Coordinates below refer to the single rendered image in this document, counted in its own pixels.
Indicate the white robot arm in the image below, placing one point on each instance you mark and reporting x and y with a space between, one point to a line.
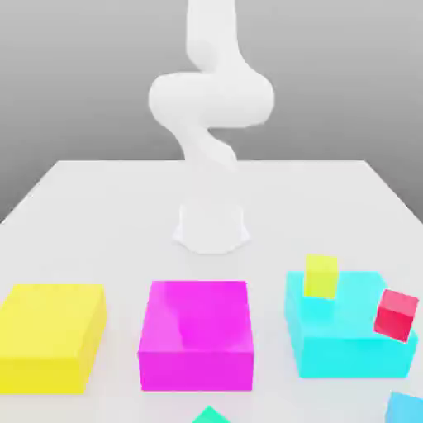
211 96

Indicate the small yellow cube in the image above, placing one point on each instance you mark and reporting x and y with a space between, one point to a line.
320 277

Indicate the small green cube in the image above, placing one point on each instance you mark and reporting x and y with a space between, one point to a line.
210 417

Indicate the small red cube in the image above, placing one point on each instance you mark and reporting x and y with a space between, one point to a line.
395 315

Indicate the small blue cube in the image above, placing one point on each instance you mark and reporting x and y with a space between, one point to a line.
404 409

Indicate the large magenta box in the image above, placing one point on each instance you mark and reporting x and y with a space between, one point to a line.
196 333

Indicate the large cyan box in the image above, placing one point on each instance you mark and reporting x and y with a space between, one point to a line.
347 347

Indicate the large yellow box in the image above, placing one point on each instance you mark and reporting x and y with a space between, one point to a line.
49 333

